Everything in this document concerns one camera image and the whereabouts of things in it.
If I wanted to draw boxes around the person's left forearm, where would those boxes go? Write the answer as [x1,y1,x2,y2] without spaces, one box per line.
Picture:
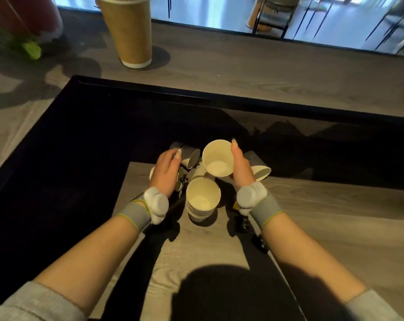
[33,215,141,315]

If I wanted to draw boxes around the stack of white paper cups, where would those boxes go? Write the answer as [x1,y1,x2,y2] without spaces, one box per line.
[186,177,222,223]

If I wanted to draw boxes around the red round container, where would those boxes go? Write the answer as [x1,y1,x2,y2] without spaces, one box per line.
[0,0,64,44]

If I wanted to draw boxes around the person's right forearm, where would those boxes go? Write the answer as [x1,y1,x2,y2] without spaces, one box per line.
[262,212,368,303]

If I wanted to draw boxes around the black metal chair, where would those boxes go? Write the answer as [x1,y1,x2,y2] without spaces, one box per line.
[365,0,404,54]
[252,0,301,39]

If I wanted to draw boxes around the person's left hand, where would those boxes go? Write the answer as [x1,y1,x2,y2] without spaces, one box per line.
[150,148,183,198]

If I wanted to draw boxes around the grey left sleeve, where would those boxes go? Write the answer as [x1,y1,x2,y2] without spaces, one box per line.
[0,281,87,321]

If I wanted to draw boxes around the green small object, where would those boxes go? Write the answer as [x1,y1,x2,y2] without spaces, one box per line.
[21,40,42,60]

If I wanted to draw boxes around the brown round stool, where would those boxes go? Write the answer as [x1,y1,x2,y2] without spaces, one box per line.
[245,0,273,32]

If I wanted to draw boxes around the tall stack brown paper cups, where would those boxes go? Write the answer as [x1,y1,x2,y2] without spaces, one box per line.
[94,0,153,69]

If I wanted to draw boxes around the grey right sleeve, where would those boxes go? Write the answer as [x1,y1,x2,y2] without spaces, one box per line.
[344,289,404,321]

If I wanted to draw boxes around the person's right hand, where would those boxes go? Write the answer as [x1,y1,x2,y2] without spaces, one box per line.
[231,139,257,190]

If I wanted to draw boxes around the white paper cup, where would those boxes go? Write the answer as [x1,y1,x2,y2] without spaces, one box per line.
[202,140,235,178]

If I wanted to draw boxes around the grey paper cup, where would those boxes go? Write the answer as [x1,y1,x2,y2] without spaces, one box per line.
[244,151,272,182]
[169,142,201,170]
[149,165,186,193]

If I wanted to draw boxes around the white wrist tracker grey band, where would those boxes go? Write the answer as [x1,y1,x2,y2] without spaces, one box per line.
[118,186,170,233]
[236,181,285,230]

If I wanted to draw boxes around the grey sleeve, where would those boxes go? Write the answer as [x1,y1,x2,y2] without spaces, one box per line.
[344,289,404,321]
[0,281,87,321]

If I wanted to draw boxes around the small black clip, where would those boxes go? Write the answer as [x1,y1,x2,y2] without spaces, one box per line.
[252,234,270,254]
[237,214,253,233]

